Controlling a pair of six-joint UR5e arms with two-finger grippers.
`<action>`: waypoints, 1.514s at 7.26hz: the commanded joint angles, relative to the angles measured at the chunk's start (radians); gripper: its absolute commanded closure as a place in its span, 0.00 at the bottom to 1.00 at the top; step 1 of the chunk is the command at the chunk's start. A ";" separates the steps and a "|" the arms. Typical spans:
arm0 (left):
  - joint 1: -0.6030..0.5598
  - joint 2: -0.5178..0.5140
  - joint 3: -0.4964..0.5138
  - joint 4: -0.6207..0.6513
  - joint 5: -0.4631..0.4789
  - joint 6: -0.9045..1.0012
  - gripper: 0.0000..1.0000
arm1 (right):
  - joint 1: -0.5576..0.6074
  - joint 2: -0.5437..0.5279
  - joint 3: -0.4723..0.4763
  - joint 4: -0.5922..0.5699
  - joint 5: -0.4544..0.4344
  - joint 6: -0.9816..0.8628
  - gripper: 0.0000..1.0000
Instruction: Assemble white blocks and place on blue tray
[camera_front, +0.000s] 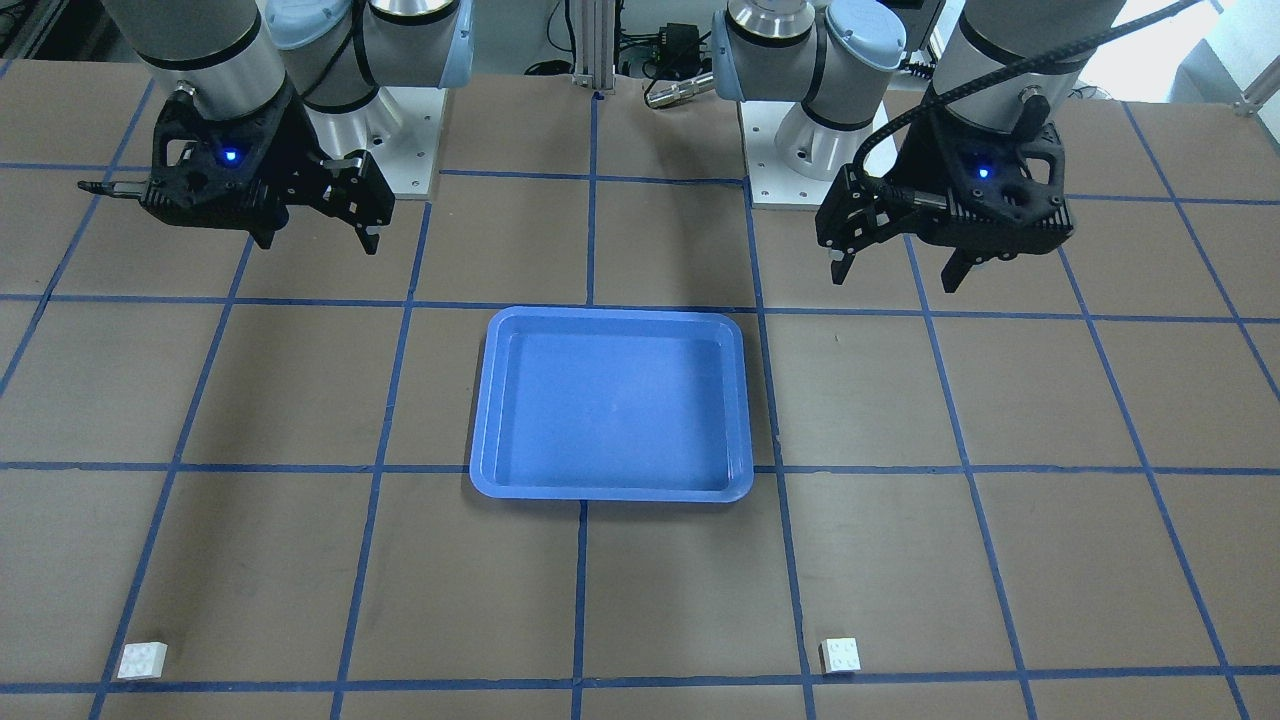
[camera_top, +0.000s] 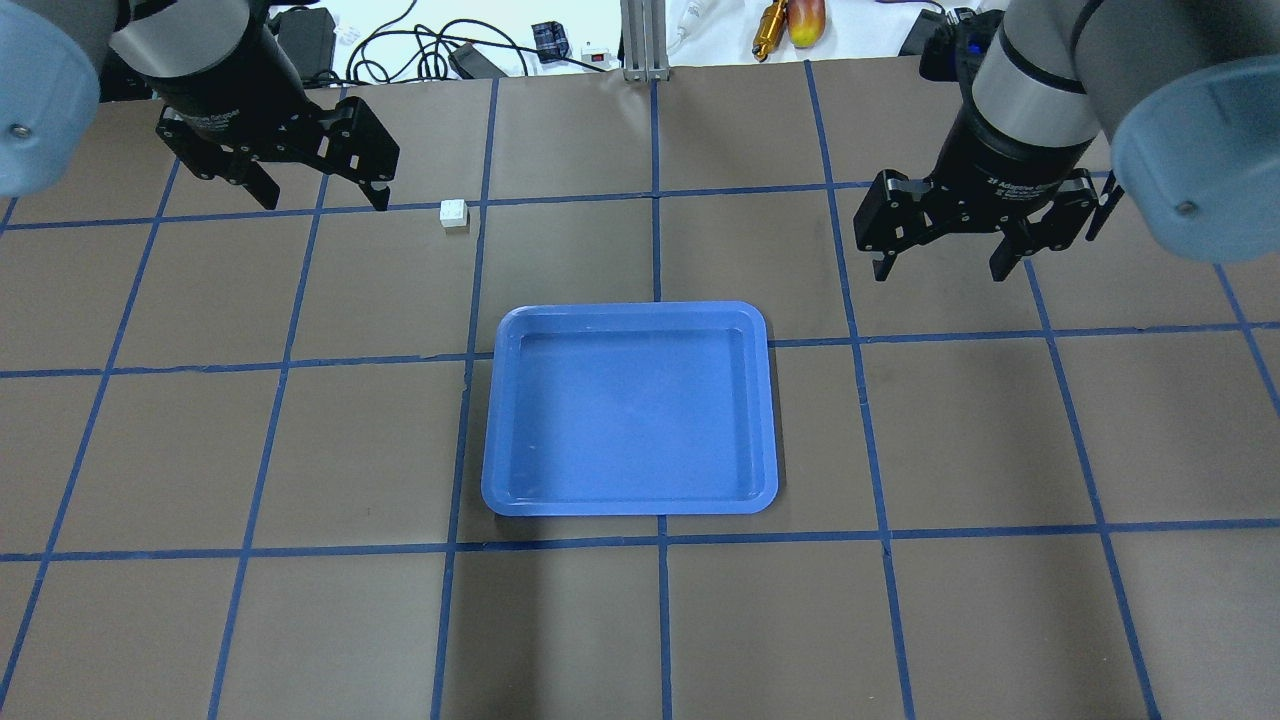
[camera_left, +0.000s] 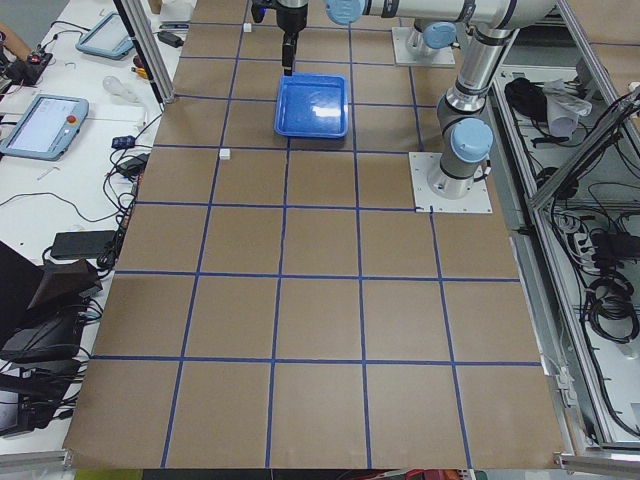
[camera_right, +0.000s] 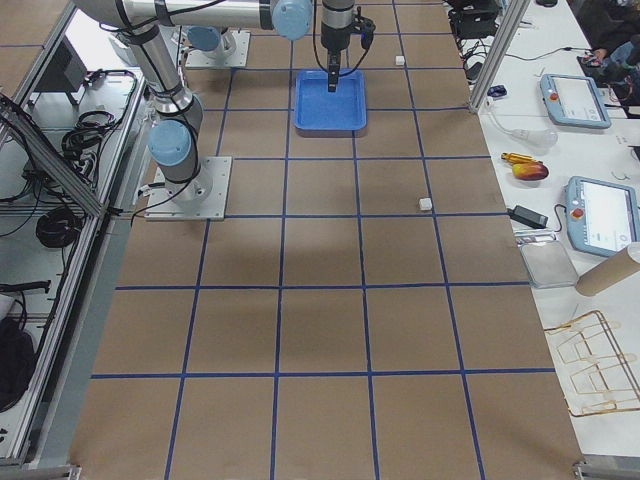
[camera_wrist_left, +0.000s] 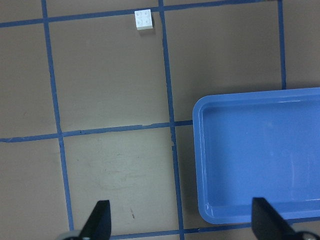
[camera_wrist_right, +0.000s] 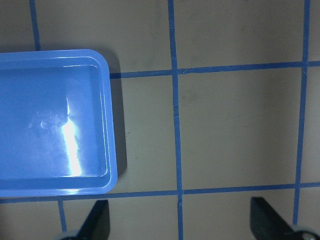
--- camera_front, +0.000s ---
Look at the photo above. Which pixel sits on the silver connector plug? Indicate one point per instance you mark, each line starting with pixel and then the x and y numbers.
pixel 679 92

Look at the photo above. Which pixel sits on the aluminium frame post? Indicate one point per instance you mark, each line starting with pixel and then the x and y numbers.
pixel 594 42

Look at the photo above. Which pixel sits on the robot arm on viewer left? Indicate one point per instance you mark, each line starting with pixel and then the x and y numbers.
pixel 336 54

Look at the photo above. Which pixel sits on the white base plate viewer right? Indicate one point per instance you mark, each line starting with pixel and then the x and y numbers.
pixel 791 159

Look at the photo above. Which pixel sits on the white block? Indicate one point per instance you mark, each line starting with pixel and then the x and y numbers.
pixel 141 661
pixel 839 656

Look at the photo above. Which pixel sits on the white base plate viewer left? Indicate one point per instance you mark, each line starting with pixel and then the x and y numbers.
pixel 410 140

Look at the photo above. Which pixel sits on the blue plastic tray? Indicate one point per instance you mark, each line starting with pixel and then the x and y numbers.
pixel 590 404

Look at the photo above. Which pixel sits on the white base plate viewer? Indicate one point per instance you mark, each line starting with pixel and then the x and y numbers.
pixel 410 140
pixel 791 159

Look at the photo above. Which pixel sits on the black gripper viewer right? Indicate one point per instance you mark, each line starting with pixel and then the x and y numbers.
pixel 922 160

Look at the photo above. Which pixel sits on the black power adapter box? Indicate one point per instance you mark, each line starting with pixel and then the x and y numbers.
pixel 677 42

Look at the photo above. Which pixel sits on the robot arm on viewer right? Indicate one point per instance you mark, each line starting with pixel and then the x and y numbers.
pixel 837 60

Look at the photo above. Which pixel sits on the black gripper viewer left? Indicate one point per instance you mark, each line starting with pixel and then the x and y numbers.
pixel 287 150

